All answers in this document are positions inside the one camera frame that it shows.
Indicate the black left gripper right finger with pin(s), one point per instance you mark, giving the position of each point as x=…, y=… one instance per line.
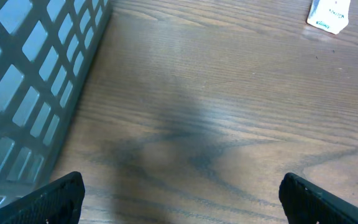
x=305, y=202

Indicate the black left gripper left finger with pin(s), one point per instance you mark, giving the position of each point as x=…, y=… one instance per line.
x=58, y=202

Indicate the grey plastic shopping basket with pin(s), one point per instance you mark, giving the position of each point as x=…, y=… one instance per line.
x=46, y=49

